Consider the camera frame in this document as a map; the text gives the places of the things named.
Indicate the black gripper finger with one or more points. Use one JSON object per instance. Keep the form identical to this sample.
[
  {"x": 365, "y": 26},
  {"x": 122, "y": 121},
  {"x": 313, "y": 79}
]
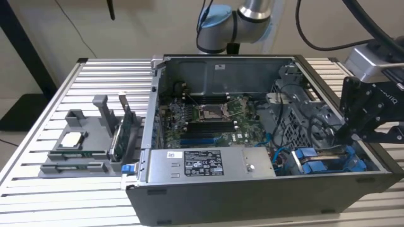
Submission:
[
  {"x": 357, "y": 106},
  {"x": 386, "y": 133}
]

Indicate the hard disk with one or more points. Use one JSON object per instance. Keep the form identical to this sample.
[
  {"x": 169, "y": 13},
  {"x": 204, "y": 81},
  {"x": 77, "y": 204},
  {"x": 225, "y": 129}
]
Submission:
[{"x": 306, "y": 152}]

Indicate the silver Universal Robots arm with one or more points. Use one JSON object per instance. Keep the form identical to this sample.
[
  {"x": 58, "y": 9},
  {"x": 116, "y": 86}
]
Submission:
[{"x": 220, "y": 28}]

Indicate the metal disk bay cage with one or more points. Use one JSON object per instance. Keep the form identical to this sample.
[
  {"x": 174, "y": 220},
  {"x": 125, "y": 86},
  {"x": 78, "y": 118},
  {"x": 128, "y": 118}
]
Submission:
[{"x": 293, "y": 123}]

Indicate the blue disk carrier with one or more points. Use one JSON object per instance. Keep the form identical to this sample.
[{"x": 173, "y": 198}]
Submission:
[{"x": 313, "y": 166}]

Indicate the black RAM slot bank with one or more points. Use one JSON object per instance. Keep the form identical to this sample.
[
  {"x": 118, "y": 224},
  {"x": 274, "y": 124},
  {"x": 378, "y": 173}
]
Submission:
[{"x": 210, "y": 127}]

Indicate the blue expansion slot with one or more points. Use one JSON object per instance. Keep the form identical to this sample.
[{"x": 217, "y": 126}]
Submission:
[{"x": 198, "y": 142}]

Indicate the green motherboard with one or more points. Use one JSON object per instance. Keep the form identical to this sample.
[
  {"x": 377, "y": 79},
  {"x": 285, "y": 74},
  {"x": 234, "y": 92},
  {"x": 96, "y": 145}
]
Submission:
[{"x": 249, "y": 125}]

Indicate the silver power supply unit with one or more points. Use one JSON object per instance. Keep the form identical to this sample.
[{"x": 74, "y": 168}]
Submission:
[{"x": 233, "y": 163}]

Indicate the white case sticker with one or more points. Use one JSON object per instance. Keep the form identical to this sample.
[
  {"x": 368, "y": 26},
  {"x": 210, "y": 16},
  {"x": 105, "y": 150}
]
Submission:
[{"x": 220, "y": 66}]

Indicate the CPU socket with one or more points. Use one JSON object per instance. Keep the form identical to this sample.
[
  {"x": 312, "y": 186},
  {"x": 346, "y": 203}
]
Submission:
[{"x": 209, "y": 114}]

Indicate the thin metal locking lever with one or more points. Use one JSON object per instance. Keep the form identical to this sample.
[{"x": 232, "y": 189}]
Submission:
[{"x": 192, "y": 98}]

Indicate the black open PC case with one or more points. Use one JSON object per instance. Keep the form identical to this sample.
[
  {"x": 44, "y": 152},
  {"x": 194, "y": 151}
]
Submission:
[{"x": 220, "y": 203}]

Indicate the green graphics card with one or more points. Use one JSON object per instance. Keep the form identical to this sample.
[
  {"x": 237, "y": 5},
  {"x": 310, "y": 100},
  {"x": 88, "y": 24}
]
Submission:
[{"x": 126, "y": 123}]

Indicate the blue case latch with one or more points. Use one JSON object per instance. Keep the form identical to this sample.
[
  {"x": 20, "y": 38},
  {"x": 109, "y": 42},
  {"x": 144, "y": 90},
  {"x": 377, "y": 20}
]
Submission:
[{"x": 126, "y": 169}]

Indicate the grey parts rack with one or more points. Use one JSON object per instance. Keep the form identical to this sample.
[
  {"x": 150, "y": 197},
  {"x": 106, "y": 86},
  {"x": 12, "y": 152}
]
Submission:
[{"x": 94, "y": 127}]

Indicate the black antenna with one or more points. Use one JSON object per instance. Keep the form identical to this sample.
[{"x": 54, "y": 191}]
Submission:
[{"x": 110, "y": 9}]

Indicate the green RAM stick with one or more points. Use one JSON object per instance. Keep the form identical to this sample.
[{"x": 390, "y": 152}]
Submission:
[
  {"x": 73, "y": 168},
  {"x": 78, "y": 155}
]

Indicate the silver CPU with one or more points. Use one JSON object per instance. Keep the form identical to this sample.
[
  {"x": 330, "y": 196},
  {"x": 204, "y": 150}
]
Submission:
[{"x": 70, "y": 140}]

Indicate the black flat base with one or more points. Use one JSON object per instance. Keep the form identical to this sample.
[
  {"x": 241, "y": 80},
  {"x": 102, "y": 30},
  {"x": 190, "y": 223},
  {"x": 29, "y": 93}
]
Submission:
[{"x": 25, "y": 113}]

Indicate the black slanted pole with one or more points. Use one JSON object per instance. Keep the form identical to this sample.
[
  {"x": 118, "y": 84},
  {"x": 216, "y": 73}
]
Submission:
[{"x": 28, "y": 47}]

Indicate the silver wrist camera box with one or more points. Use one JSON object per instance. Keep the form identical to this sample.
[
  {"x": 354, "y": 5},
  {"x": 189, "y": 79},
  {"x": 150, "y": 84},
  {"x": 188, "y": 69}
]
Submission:
[{"x": 362, "y": 61}]

